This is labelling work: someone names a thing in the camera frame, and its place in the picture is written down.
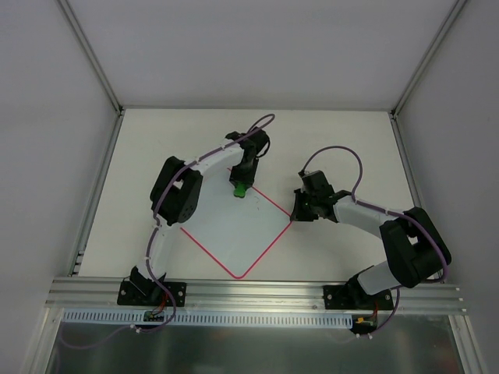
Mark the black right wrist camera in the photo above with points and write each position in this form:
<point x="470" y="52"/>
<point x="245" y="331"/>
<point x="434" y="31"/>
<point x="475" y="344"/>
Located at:
<point x="315" y="183"/>

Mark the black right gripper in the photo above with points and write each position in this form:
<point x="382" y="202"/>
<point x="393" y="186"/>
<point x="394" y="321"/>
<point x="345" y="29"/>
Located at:
<point x="301" y="207"/>

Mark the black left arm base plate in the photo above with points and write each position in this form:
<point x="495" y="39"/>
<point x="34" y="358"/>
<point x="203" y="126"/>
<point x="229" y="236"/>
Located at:
<point x="149" y="294"/>

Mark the aluminium front rail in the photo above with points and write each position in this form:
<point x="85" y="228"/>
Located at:
<point x="251" y="296"/>

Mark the green foam eraser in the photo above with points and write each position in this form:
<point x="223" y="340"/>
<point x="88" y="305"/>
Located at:
<point x="239" y="190"/>

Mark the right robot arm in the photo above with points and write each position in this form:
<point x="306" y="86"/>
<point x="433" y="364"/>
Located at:
<point x="413" y="247"/>

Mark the aluminium left corner post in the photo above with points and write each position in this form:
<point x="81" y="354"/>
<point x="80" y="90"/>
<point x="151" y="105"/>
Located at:
<point x="84" y="43"/>

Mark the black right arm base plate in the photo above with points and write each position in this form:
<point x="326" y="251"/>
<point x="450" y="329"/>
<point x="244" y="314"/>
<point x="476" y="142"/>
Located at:
<point x="340" y="297"/>

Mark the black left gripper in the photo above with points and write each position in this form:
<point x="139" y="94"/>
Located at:
<point x="242" y="175"/>

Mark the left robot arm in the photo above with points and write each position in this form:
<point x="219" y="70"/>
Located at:
<point x="175" y="196"/>

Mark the pink framed whiteboard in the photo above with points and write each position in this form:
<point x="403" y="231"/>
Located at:
<point x="235" y="232"/>

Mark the aluminium corner post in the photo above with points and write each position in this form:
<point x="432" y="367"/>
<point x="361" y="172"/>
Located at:
<point x="443" y="31"/>
<point x="84" y="43"/>

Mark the aluminium right corner post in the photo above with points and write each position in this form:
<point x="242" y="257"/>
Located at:
<point x="443" y="31"/>

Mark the white slotted cable duct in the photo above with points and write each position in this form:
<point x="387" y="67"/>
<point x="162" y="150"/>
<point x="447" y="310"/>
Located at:
<point x="207" y="318"/>

